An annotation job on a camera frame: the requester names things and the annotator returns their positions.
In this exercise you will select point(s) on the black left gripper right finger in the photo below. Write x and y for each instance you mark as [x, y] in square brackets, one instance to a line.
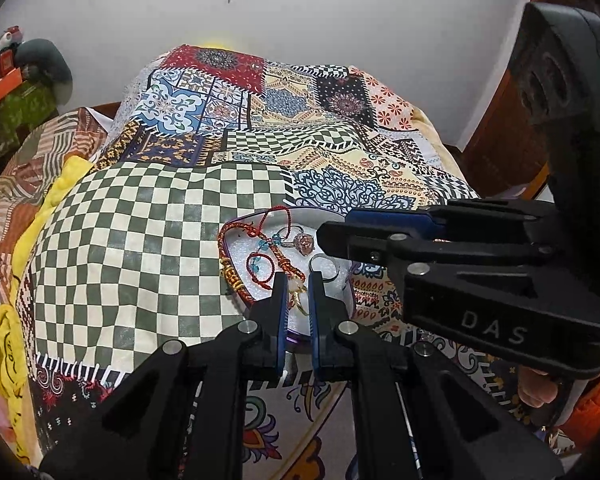
[416, 414]

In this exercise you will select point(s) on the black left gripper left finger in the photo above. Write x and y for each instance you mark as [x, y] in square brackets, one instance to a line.
[181, 413]

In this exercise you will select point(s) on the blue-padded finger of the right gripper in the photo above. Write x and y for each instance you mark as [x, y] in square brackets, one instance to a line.
[395, 219]

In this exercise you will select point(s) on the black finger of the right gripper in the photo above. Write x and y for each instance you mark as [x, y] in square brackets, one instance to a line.
[392, 245]

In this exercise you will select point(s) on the person's right hand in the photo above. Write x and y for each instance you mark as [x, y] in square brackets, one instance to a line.
[535, 388]

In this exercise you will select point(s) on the wooden door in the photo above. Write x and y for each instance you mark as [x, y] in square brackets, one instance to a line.
[504, 156]

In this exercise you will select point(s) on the purple heart-shaped tin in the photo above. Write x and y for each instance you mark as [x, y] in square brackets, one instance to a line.
[254, 247]

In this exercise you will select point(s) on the colourful patchwork bedspread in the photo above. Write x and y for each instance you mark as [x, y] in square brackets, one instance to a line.
[130, 258]

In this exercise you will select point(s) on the yellow blanket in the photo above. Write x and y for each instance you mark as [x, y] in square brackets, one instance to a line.
[15, 352]

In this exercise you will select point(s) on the striped brown blanket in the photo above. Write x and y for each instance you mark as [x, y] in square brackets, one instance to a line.
[34, 168]

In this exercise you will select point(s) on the green cloth-covered side table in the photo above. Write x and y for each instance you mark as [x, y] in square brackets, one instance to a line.
[27, 107]

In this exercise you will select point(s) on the orange box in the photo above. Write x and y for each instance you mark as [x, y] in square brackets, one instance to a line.
[10, 81]

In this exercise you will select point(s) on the dark grey cushion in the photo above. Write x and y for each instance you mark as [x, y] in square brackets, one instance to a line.
[41, 61]

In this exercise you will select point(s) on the pile of clutter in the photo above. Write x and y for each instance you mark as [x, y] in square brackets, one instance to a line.
[0, 50]

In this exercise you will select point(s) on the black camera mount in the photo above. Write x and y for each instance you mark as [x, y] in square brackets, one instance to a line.
[556, 66]

